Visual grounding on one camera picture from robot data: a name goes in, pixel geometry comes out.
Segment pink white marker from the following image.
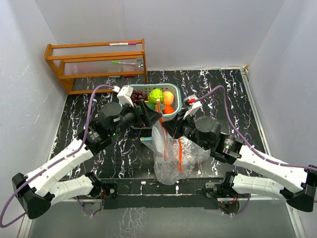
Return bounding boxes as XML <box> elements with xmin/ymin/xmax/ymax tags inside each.
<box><xmin>109</xmin><ymin>42</ymin><xmax>137</xmax><ymax>46</ymax></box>

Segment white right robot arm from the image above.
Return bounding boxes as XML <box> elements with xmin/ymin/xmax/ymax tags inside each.
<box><xmin>162</xmin><ymin>117</ymin><xmax>317</xmax><ymax>212</ymax></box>

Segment wooden rack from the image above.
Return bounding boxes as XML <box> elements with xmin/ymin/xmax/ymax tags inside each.
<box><xmin>44</xmin><ymin>39</ymin><xmax>149</xmax><ymax>95</ymax></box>

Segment black metal base rail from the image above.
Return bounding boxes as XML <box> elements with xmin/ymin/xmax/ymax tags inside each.
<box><xmin>74</xmin><ymin>178</ymin><xmax>253</xmax><ymax>215</ymax></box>

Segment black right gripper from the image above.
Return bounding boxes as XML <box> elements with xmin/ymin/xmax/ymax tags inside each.
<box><xmin>161</xmin><ymin>110</ymin><xmax>210</xmax><ymax>151</ymax></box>

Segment clear zip top bag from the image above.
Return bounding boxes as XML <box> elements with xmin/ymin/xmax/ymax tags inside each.
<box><xmin>140</xmin><ymin>102</ymin><xmax>211</xmax><ymax>186</ymax></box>

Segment orange peach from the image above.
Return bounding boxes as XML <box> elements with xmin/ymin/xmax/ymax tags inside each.
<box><xmin>163</xmin><ymin>91</ymin><xmax>174</xmax><ymax>106</ymax></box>

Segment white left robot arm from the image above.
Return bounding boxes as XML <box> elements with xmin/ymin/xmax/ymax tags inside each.
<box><xmin>12</xmin><ymin>100</ymin><xmax>162</xmax><ymax>219</ymax></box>

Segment green custard apple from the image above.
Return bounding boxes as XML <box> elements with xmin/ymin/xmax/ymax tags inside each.
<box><xmin>148</xmin><ymin>88</ymin><xmax>164</xmax><ymax>104</ymax></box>

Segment teal plastic basket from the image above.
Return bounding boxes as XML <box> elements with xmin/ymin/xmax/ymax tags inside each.
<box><xmin>131</xmin><ymin>83</ymin><xmax>182</xmax><ymax>120</ymax></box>

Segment green white marker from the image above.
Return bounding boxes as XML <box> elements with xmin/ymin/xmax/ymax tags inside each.
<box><xmin>112</xmin><ymin>60</ymin><xmax>137</xmax><ymax>65</ymax></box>

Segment dark red grapes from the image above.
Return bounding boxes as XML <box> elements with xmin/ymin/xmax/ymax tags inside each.
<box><xmin>130</xmin><ymin>90</ymin><xmax>148</xmax><ymax>106</ymax></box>

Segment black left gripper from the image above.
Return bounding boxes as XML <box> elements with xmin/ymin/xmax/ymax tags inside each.
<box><xmin>109</xmin><ymin>100</ymin><xmax>162</xmax><ymax>137</ymax></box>

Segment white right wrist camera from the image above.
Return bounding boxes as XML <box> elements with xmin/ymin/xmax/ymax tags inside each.
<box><xmin>183</xmin><ymin>95</ymin><xmax>202</xmax><ymax>119</ymax></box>

